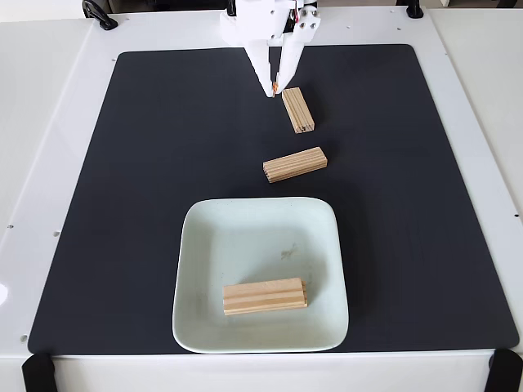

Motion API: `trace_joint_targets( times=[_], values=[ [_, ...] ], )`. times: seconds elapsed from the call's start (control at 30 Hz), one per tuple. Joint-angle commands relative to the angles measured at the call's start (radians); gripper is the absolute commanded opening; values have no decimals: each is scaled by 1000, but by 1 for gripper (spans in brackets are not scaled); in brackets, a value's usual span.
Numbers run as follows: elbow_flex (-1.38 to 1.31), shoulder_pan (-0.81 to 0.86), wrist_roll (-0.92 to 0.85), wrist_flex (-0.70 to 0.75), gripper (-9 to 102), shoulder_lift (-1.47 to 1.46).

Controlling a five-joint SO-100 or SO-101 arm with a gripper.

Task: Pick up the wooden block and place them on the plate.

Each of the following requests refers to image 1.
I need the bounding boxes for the pale green square plate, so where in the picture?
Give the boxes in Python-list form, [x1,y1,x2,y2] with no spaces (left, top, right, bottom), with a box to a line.
[172,197,351,354]

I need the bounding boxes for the black table clamp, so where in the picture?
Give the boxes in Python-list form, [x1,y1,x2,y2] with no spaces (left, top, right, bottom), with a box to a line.
[20,353,56,392]
[81,0,119,32]
[485,348,523,392]
[404,0,425,20]

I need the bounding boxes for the black rubber mat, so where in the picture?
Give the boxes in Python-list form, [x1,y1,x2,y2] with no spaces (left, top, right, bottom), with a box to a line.
[26,43,520,355]

